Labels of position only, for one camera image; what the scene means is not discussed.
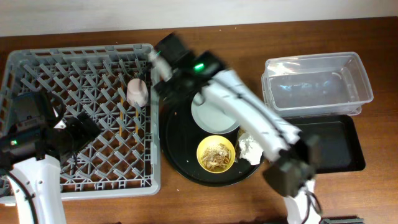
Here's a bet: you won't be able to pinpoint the pink plastic cup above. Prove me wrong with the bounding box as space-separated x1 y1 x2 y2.
126 78 149 107

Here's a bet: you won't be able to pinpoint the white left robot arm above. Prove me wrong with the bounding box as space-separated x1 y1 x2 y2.
1 91 101 223

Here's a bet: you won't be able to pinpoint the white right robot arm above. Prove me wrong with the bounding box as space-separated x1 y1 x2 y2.
148 33 322 223

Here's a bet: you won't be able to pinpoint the grey dishwasher rack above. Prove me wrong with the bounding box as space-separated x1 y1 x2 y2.
1 44 160 200

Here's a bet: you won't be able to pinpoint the light grey round plate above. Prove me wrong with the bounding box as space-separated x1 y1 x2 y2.
191 93 239 134

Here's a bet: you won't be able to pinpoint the black round tray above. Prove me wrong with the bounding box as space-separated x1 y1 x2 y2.
159 97 260 187

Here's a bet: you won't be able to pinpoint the yellow bowl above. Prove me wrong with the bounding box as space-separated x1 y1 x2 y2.
197 135 235 174

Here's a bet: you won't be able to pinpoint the gold foil wrapper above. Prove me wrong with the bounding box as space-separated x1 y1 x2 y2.
234 128 246 162

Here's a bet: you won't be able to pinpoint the food scraps in bowl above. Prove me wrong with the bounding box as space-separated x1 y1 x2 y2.
200 144 231 172

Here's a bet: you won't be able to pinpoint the crumpled white tissue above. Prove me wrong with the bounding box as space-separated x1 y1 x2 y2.
238 133 263 166

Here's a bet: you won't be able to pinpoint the clear plastic storage bin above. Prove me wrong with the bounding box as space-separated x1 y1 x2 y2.
262 52 374 117

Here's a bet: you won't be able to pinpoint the black rectangular tray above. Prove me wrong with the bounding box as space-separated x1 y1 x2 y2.
288 115 366 174

